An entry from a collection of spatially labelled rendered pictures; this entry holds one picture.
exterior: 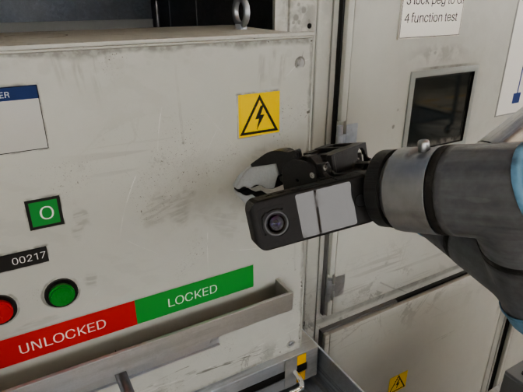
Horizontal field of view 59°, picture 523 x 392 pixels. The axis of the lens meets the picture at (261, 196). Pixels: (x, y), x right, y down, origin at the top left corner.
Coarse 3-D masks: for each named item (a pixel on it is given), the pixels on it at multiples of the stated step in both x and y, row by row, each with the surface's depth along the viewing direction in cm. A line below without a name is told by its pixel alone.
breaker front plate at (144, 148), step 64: (0, 64) 40; (64, 64) 42; (128, 64) 45; (192, 64) 48; (256, 64) 52; (64, 128) 44; (128, 128) 48; (192, 128) 51; (0, 192) 44; (64, 192) 47; (128, 192) 50; (192, 192) 54; (0, 256) 46; (64, 256) 49; (128, 256) 53; (192, 256) 57; (256, 256) 62; (64, 320) 51; (192, 320) 60; (0, 384) 50; (192, 384) 64
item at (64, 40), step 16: (16, 32) 59; (32, 32) 59; (48, 32) 59; (64, 32) 59; (80, 32) 59; (96, 32) 59; (112, 32) 59; (128, 32) 59; (144, 32) 59; (160, 32) 59; (176, 32) 59; (192, 32) 59; (208, 32) 59; (224, 32) 59; (240, 32) 59; (256, 32) 59; (272, 32) 59; (288, 32) 53; (304, 32) 54; (0, 48) 40; (16, 48) 40; (32, 48) 41; (48, 48) 42; (64, 48) 42; (80, 48) 43; (96, 48) 43; (112, 48) 44; (304, 240) 65; (304, 256) 67
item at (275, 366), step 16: (304, 336) 75; (288, 352) 72; (304, 352) 72; (256, 368) 69; (272, 368) 70; (304, 368) 74; (224, 384) 66; (240, 384) 68; (256, 384) 69; (272, 384) 71
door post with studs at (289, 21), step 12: (276, 0) 66; (288, 0) 67; (300, 0) 68; (312, 0) 68; (276, 12) 67; (288, 12) 68; (300, 12) 68; (312, 12) 69; (276, 24) 67; (288, 24) 68; (300, 24) 69; (312, 24) 70
